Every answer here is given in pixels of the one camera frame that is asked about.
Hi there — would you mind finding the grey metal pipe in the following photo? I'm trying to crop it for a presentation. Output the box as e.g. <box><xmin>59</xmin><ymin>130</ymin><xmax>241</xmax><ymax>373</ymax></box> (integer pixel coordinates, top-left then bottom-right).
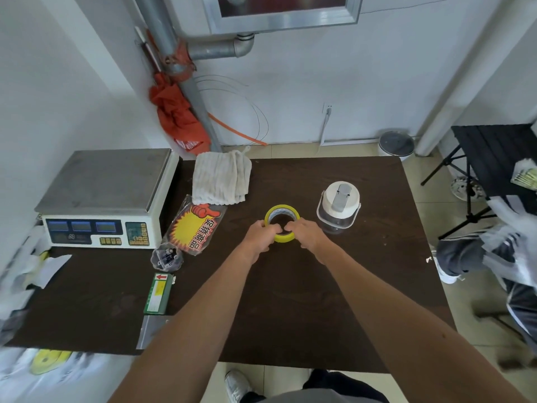
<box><xmin>134</xmin><ymin>0</ymin><xmax>256</xmax><ymax>154</ymax></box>

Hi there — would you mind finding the grey wall plug with conduit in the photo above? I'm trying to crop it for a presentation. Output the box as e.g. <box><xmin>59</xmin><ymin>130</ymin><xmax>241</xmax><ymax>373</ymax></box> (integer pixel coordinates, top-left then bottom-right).
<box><xmin>319</xmin><ymin>102</ymin><xmax>335</xmax><ymax>147</ymax></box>

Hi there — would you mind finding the person's left forearm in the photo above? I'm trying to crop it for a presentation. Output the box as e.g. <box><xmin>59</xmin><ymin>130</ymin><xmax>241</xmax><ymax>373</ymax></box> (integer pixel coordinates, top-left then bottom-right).
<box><xmin>109</xmin><ymin>247</ymin><xmax>257</xmax><ymax>403</ymax></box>

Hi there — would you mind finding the person's right hand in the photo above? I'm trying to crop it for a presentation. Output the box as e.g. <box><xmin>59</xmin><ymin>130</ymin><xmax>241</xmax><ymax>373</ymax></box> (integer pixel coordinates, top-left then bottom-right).
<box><xmin>284</xmin><ymin>218</ymin><xmax>335</xmax><ymax>265</ymax></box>

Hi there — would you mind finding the orange cable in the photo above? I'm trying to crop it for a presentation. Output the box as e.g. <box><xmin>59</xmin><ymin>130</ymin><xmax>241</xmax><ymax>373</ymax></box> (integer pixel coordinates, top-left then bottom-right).
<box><xmin>208</xmin><ymin>113</ymin><xmax>268</xmax><ymax>146</ymax></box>

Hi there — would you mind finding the yellow tape roll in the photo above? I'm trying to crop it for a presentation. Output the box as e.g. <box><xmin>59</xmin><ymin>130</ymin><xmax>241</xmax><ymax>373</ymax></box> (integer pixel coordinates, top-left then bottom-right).
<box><xmin>263</xmin><ymin>204</ymin><xmax>302</xmax><ymax>244</ymax></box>

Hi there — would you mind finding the metal framed red cabinet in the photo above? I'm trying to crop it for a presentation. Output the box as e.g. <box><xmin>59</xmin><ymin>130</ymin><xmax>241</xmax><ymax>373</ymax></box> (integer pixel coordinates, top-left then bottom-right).
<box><xmin>202</xmin><ymin>0</ymin><xmax>364</xmax><ymax>35</ymax></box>

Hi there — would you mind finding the small zip bag of screws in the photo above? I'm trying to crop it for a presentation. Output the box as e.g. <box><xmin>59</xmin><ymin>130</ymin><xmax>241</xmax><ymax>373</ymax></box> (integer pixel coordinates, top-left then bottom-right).
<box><xmin>135</xmin><ymin>315</ymin><xmax>173</xmax><ymax>351</ymax></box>

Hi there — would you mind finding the white printed plastic bag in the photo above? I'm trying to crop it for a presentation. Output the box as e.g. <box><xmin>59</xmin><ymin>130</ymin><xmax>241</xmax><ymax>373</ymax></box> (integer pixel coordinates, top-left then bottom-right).
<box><xmin>480</xmin><ymin>195</ymin><xmax>537</xmax><ymax>290</ymax></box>

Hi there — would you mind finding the white round patterned object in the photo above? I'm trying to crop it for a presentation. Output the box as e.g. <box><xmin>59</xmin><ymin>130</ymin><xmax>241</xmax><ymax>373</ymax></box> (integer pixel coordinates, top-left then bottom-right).
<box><xmin>451</xmin><ymin>176</ymin><xmax>487</xmax><ymax>202</ymax></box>

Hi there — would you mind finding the thin wire loop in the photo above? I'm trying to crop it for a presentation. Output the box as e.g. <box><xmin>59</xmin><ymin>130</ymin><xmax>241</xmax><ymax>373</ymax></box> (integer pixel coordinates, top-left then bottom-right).
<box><xmin>195</xmin><ymin>74</ymin><xmax>270</xmax><ymax>144</ymax></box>

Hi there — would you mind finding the small clear round container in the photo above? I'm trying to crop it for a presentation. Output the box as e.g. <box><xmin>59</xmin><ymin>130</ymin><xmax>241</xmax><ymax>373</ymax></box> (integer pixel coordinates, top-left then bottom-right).
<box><xmin>150</xmin><ymin>242</ymin><xmax>185</xmax><ymax>273</ymax></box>

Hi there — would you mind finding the white electronic scale steel pan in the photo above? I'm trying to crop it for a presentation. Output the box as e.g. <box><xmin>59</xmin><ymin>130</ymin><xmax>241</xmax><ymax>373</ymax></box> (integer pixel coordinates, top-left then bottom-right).
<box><xmin>34</xmin><ymin>148</ymin><xmax>180</xmax><ymax>250</ymax></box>

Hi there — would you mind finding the white ribbed cloth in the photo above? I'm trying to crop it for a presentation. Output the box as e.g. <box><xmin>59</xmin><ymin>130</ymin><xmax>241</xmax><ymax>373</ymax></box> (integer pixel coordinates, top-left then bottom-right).
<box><xmin>191</xmin><ymin>146</ymin><xmax>252</xmax><ymax>206</ymax></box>

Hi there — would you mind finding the dark stool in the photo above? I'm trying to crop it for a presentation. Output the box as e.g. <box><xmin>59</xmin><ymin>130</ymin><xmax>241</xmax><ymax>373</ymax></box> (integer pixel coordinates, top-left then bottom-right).
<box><xmin>474</xmin><ymin>306</ymin><xmax>537</xmax><ymax>372</ymax></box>

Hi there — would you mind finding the person's left white shoe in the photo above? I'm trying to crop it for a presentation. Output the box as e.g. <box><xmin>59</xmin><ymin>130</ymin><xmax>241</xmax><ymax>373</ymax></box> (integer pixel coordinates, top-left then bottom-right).
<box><xmin>224</xmin><ymin>369</ymin><xmax>253</xmax><ymax>403</ymax></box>

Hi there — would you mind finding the small green box red arrow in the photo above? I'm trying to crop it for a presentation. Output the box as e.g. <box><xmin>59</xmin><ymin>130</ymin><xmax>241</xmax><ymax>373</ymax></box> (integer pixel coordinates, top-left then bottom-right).
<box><xmin>143</xmin><ymin>272</ymin><xmax>175</xmax><ymax>316</ymax></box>

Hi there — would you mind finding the white bag with yellow smiley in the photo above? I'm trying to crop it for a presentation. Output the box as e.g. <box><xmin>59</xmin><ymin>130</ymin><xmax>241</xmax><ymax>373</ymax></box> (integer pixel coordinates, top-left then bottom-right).
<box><xmin>0</xmin><ymin>348</ymin><xmax>123</xmax><ymax>391</ymax></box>

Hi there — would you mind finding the black folding stool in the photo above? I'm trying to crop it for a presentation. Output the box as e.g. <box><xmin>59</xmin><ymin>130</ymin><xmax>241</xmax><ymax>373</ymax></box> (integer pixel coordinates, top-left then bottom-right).
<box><xmin>421</xmin><ymin>123</ymin><xmax>537</xmax><ymax>241</ymax></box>

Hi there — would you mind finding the white round bin dark lid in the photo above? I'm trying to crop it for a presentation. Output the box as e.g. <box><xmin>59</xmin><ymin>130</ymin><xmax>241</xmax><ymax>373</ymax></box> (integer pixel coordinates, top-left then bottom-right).
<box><xmin>377</xmin><ymin>129</ymin><xmax>416</xmax><ymax>162</ymax></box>

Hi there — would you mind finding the person's left hand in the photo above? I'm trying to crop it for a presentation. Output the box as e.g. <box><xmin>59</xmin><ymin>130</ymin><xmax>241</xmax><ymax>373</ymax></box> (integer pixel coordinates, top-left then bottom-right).
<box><xmin>239</xmin><ymin>220</ymin><xmax>282</xmax><ymax>265</ymax></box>

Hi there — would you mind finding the person's grey shirt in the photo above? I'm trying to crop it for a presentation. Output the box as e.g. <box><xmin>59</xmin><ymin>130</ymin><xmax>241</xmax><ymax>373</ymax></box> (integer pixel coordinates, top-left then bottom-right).
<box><xmin>256</xmin><ymin>388</ymin><xmax>383</xmax><ymax>403</ymax></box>

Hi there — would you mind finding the pile of white plastic bags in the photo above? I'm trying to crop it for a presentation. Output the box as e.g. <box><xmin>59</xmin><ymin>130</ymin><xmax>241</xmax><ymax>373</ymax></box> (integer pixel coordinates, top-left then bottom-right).
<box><xmin>0</xmin><ymin>224</ymin><xmax>73</xmax><ymax>345</ymax></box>

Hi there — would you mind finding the person's right forearm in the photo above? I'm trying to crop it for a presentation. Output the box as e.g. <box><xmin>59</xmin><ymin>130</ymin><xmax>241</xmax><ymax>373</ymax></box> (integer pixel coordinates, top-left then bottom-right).
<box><xmin>318</xmin><ymin>247</ymin><xmax>534</xmax><ymax>403</ymax></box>

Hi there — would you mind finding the white plastic pipe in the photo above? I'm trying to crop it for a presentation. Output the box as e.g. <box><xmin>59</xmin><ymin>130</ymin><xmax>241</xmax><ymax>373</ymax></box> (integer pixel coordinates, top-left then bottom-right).
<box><xmin>414</xmin><ymin>0</ymin><xmax>537</xmax><ymax>157</ymax></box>

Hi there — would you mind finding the clear jar with white lid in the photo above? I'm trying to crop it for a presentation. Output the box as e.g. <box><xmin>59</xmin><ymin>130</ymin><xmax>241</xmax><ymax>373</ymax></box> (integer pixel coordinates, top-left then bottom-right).
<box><xmin>315</xmin><ymin>181</ymin><xmax>362</xmax><ymax>235</ymax></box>

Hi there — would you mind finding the clear bag yellow starburst sign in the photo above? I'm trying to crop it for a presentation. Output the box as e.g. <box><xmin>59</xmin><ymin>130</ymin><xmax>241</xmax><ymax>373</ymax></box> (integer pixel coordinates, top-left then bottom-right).
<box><xmin>161</xmin><ymin>195</ymin><xmax>228</xmax><ymax>256</ymax></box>

